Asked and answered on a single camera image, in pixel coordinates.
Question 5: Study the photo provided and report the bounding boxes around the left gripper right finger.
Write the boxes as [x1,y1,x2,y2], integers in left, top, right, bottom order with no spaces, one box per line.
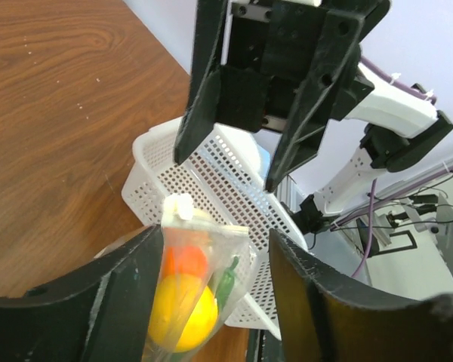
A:
[269,229,453,361]

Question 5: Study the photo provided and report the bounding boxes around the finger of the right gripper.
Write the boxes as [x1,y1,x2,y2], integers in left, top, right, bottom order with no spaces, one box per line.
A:
[263,7,366,192]
[174,1,228,164]

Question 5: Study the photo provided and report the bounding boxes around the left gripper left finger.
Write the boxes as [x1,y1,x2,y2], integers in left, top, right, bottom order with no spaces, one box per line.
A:
[0,225,163,361]

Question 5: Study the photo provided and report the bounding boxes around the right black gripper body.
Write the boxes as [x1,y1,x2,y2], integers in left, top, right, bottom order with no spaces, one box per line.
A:
[220,1,390,132]

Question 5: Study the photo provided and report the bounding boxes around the clear zip top bag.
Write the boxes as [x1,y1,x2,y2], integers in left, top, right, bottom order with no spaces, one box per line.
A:
[142,193,257,361]

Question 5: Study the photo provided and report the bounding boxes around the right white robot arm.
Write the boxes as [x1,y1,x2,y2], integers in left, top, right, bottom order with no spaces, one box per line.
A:
[174,1,453,234]

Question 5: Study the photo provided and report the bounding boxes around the yellow fake lemon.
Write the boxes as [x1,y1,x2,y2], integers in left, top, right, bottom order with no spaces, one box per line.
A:
[148,274,218,353]

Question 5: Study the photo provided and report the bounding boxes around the orange fake tomato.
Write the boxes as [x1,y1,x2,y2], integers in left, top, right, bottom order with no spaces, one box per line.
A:
[162,246,208,278]

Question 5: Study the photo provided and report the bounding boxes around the green fake pepper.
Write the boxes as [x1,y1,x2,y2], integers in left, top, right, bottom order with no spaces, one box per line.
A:
[215,256,239,312]

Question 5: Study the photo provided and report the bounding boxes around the white perforated plastic basket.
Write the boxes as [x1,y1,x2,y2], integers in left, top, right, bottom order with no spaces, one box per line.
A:
[122,118,307,339]

